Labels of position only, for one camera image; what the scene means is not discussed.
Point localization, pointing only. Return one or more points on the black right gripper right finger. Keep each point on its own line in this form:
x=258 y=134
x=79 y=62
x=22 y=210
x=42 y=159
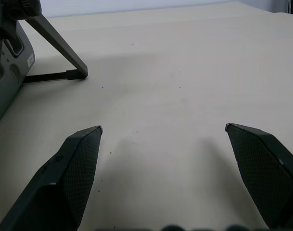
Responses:
x=264 y=173

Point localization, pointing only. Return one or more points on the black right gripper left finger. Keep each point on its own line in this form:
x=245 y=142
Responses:
x=64 y=178

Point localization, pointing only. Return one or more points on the grey whiteboard tabletop stand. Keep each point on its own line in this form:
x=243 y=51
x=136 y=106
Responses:
x=14 y=60

